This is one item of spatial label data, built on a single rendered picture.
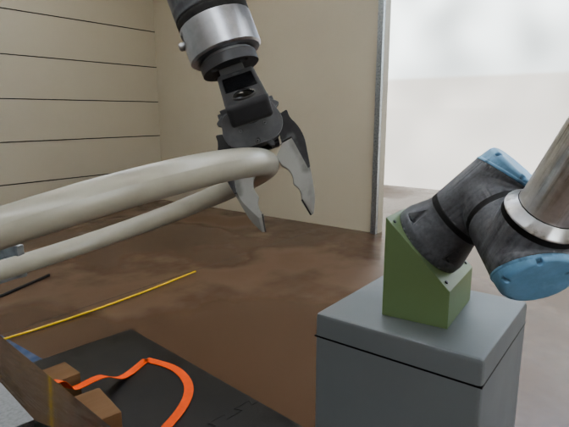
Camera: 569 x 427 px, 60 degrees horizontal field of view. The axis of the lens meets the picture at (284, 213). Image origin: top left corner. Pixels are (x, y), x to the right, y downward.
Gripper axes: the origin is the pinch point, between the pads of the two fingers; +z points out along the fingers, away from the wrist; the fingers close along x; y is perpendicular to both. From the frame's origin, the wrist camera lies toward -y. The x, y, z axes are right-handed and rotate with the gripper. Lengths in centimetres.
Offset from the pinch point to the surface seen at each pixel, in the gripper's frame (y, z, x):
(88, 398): 151, 46, 104
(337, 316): 60, 28, -4
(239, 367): 205, 71, 49
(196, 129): 649, -149, 70
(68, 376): 173, 38, 119
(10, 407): 27, 15, 55
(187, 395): 176, 67, 71
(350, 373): 59, 42, -2
